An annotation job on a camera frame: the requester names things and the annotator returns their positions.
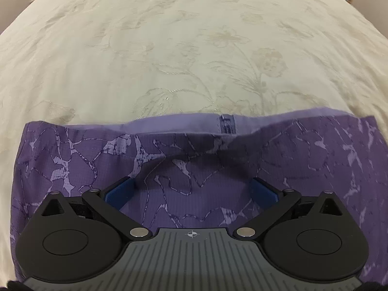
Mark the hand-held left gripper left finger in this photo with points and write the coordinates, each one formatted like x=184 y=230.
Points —
x=121 y=192

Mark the purple marbled hooded jacket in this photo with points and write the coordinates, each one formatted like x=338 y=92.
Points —
x=197 y=169

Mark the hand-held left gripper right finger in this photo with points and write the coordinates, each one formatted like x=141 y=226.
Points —
x=262 y=194

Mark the cream embroidered bedspread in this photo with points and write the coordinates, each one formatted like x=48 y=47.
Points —
x=182 y=51

